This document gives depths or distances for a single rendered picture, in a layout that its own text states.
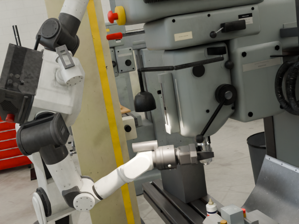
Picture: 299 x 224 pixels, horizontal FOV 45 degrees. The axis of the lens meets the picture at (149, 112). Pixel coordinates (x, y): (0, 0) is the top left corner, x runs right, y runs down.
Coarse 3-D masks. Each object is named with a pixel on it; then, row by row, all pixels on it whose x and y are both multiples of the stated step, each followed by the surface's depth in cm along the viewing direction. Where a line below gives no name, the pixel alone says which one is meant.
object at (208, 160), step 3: (210, 147) 132; (198, 150) 132; (201, 150) 130; (204, 150) 130; (207, 150) 130; (210, 150) 131; (207, 159) 131; (210, 159) 131; (201, 162) 132; (204, 162) 131; (207, 162) 131
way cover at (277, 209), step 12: (264, 168) 159; (276, 168) 152; (288, 168) 146; (264, 180) 157; (276, 180) 151; (288, 180) 144; (252, 192) 161; (264, 192) 155; (276, 192) 149; (288, 192) 143; (252, 204) 157; (264, 204) 151; (276, 204) 146; (288, 204) 141; (276, 216) 143; (288, 216) 138
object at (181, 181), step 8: (176, 168) 161; (184, 168) 158; (192, 168) 160; (200, 168) 162; (168, 176) 171; (176, 176) 163; (184, 176) 159; (192, 176) 161; (200, 176) 163; (168, 184) 173; (176, 184) 165; (184, 184) 160; (192, 184) 161; (200, 184) 163; (176, 192) 167; (184, 192) 160; (192, 192) 162; (200, 192) 164; (184, 200) 162; (192, 200) 162
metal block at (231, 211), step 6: (222, 210) 122; (228, 210) 121; (234, 210) 121; (240, 210) 120; (222, 216) 124; (228, 216) 119; (234, 216) 119; (240, 216) 120; (228, 222) 120; (234, 222) 119; (240, 222) 120
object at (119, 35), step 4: (120, 32) 126; (128, 32) 127; (132, 32) 127; (136, 32) 127; (140, 32) 128; (144, 32) 128; (108, 36) 124; (112, 36) 125; (116, 36) 125; (120, 36) 125
